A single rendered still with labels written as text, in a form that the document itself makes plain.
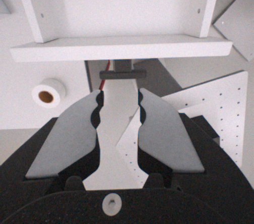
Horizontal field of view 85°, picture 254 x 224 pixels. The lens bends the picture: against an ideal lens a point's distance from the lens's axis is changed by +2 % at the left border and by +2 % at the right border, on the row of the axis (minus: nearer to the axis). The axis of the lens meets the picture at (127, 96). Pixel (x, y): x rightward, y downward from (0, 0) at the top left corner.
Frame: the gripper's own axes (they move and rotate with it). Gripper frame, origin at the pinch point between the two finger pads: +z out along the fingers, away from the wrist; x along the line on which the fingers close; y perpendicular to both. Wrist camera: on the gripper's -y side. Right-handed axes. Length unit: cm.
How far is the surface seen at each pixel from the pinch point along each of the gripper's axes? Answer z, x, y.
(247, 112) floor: 100, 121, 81
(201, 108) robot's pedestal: 23.9, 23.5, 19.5
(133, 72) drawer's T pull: 9.0, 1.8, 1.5
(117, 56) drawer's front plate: 7.2, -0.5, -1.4
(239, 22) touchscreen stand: 96, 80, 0
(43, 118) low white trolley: 23.9, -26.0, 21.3
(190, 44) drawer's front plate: 7.3, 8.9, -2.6
